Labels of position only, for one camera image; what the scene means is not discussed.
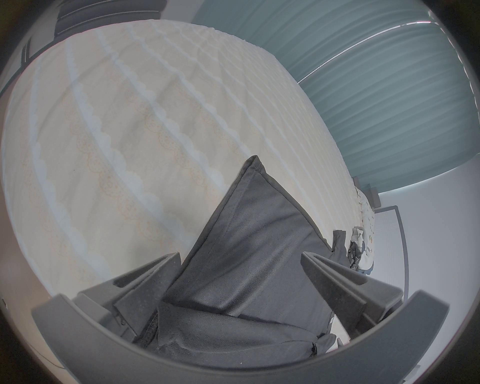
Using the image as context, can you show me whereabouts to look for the white printed pillow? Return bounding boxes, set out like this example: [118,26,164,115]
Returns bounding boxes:
[354,186,376,244]

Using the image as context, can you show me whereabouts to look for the grey bedside table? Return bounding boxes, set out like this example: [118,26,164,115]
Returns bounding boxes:
[352,176,382,207]

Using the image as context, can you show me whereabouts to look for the black T-shirt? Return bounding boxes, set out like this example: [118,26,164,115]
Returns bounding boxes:
[133,155,349,366]

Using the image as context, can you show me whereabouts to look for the blue-green curtain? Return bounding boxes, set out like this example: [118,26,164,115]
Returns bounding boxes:
[299,22,480,194]
[191,0,440,82]

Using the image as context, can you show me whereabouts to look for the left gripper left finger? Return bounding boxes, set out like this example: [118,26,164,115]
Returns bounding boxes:
[77,252,183,336]

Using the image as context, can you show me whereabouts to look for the pile of clothes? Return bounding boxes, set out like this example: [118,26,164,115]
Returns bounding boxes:
[349,225,376,276]

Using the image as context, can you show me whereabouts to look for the bed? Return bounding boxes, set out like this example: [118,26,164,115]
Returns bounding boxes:
[2,19,407,357]

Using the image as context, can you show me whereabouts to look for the black chest of drawers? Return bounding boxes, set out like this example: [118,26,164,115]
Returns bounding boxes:
[19,0,166,64]

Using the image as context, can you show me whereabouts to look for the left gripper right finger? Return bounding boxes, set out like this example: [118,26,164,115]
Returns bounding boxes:
[300,251,404,334]

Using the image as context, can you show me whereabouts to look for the black shiny garment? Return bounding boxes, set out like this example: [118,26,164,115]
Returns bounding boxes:
[347,242,366,270]

